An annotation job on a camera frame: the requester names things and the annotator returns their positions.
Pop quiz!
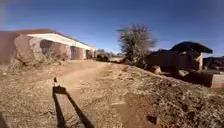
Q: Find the dark bush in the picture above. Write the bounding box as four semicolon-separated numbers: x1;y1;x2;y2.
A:
95;53;110;63

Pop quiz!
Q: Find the bare leafy tree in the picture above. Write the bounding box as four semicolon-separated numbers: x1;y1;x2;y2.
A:
116;23;157;66

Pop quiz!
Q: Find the reddish dirt track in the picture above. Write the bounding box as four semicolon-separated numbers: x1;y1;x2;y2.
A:
0;60;161;128

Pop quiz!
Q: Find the red brick building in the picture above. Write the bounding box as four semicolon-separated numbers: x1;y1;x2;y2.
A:
0;29;98;66

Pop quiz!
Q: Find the dark hut with round roof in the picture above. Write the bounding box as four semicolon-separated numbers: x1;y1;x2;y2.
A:
146;41;214;72

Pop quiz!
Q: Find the stony earth bank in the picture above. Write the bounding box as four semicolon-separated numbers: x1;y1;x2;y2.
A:
109;63;224;128

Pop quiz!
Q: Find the dry grass verge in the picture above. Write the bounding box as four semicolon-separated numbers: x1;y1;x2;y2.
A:
0;56;68;78

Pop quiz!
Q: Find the low dark wall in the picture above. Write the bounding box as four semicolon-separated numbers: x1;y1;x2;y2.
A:
169;69;224;89

